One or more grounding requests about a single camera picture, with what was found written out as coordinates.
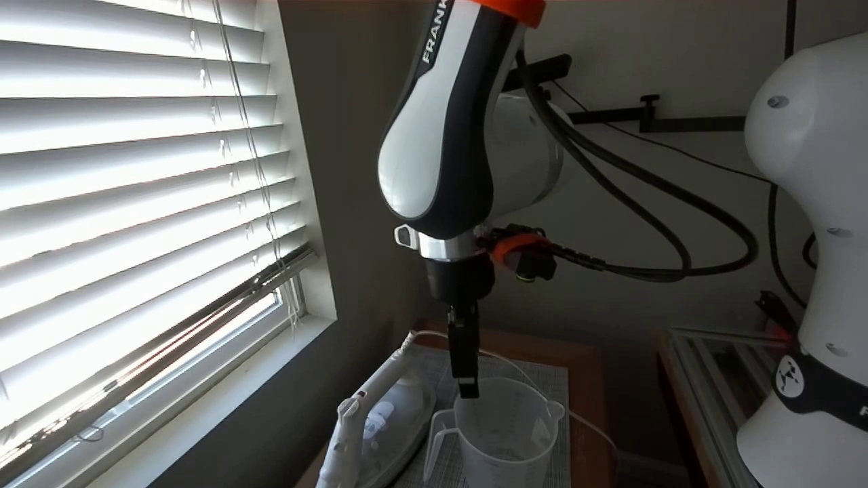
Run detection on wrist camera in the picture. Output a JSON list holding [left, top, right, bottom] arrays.
[[500, 226, 559, 283]]

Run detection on white iron power cord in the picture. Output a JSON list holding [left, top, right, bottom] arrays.
[[406, 329, 619, 463]]

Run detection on white window blinds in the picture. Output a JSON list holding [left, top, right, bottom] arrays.
[[0, 0, 319, 470]]

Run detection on black cable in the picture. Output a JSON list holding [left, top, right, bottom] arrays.
[[548, 0, 818, 310]]

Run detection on white clothes iron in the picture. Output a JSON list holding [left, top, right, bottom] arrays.
[[315, 332, 439, 488]]

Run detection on window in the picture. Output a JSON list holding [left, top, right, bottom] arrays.
[[0, 0, 338, 488]]

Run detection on black wall bracket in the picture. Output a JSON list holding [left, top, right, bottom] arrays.
[[502, 54, 747, 134]]

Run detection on clear plastic measuring cup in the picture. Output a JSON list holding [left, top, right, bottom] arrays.
[[423, 377, 566, 488]]

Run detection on blind pull cord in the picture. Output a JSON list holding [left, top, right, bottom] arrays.
[[209, 0, 304, 334]]

